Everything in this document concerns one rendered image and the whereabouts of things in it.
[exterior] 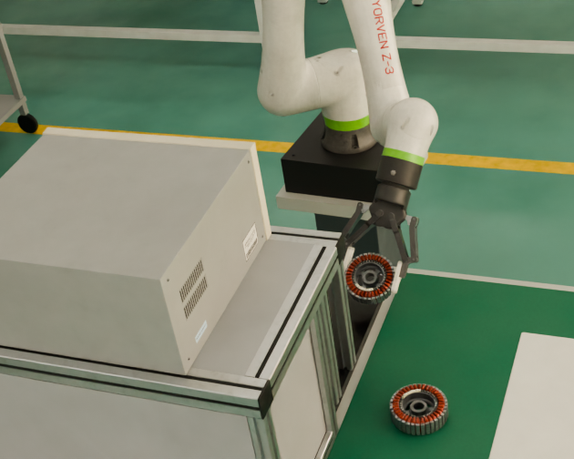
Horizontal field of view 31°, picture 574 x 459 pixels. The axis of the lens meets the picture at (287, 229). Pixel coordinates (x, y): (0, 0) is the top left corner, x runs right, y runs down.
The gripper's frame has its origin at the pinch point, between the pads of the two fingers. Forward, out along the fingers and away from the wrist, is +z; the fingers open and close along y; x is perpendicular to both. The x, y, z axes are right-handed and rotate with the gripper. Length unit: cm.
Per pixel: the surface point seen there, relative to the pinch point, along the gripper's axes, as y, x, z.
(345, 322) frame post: -3.0, 19.6, 9.4
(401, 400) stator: -17.5, 17.8, 20.8
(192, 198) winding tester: 16, 61, -7
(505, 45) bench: 30, -224, -103
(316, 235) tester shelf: 3.0, 33.9, -6.0
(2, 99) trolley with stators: 236, -174, -24
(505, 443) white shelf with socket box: -45, 79, 13
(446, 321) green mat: -17.6, -5.7, 4.8
